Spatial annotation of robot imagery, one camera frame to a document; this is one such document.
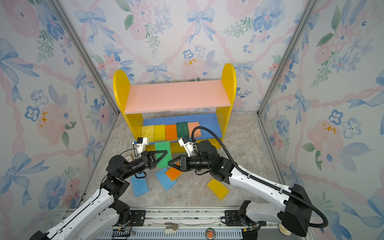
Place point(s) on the small playing card box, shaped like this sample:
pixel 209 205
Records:
pixel 129 158

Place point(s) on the round sticker badge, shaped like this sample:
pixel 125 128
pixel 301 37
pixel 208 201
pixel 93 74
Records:
pixel 210 234

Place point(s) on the light blue sponge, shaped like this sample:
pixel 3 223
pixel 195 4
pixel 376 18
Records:
pixel 166 182
pixel 139 184

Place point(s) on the yellow scrub sponge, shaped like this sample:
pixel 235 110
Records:
pixel 159 133

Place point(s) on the dark green scrub sponge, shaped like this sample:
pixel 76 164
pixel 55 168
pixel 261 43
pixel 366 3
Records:
pixel 182 130

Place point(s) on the pink upper shelf board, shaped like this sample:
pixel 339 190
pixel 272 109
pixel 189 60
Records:
pixel 174 97

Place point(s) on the beige clip on rail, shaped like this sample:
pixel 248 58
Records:
pixel 171 228

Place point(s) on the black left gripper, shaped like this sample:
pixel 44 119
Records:
pixel 148 161

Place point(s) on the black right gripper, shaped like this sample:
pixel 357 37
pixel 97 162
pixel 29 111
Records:
pixel 183 164

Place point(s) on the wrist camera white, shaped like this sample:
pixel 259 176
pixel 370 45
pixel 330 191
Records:
pixel 188 146
pixel 140 146

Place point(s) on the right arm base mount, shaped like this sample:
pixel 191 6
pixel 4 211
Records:
pixel 239 218

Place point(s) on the porous yellow sponge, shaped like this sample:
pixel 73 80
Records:
pixel 148 132

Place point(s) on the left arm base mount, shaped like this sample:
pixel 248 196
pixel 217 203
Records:
pixel 136 217

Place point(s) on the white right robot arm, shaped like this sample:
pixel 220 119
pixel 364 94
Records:
pixel 288 208

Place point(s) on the pale yellow sponge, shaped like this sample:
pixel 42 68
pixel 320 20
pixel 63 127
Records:
pixel 173 174

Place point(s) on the round beige disc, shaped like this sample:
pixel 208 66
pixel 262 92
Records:
pixel 284 231

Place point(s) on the bright green scrub sponge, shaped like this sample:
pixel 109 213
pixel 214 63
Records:
pixel 163 146

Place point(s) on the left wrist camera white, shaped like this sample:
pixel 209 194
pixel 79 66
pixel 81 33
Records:
pixel 140 146

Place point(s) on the orange scrub sponge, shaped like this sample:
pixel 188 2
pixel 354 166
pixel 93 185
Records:
pixel 171 132

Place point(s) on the light blue sponge right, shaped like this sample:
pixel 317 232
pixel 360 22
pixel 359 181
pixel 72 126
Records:
pixel 166 182

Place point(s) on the light blue sponge left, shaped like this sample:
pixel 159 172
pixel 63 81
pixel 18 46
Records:
pixel 139 184

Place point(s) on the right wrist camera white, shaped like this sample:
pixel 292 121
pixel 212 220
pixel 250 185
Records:
pixel 188 146

